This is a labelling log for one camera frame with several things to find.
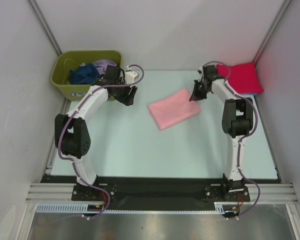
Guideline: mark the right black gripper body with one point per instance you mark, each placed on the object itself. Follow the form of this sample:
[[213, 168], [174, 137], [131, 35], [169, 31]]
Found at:
[[200, 91]]

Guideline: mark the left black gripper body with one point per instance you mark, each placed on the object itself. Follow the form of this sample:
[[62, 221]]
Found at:
[[122, 94]]

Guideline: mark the pink t shirt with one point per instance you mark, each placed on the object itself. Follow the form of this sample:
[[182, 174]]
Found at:
[[173, 109]]

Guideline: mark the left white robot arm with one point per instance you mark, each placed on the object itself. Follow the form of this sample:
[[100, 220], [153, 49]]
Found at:
[[72, 138]]

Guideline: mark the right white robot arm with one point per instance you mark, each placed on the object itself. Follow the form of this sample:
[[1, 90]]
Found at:
[[239, 117]]

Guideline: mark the lilac t shirt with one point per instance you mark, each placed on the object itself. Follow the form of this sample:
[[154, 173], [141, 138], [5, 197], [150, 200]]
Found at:
[[101, 65]]

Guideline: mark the folded red t shirt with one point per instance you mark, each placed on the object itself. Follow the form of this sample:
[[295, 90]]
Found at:
[[243, 79]]

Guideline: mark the dark blue t shirt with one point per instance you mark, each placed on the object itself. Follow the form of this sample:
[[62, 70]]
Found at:
[[83, 75]]

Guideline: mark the folded blue t shirt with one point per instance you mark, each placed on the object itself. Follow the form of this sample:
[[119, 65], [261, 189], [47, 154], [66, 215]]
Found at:
[[249, 94]]

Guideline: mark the olive green plastic bin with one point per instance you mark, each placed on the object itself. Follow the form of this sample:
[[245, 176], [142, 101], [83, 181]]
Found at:
[[70, 61]]

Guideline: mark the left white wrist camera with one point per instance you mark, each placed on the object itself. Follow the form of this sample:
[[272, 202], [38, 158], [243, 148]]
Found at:
[[131, 76]]

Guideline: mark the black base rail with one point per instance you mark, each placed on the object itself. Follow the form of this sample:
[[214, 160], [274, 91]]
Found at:
[[158, 193]]

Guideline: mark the right aluminium frame post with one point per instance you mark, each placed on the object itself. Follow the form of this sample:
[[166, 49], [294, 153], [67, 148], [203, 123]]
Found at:
[[272, 30]]

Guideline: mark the aluminium frame post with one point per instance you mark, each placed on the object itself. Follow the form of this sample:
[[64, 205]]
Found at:
[[272, 30], [39, 16]]

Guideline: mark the left aluminium frame post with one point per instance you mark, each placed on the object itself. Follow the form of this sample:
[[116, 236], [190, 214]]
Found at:
[[39, 16]]

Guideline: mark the white slotted cable duct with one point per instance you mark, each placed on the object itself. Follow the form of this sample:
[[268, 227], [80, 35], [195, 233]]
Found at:
[[94, 208]]

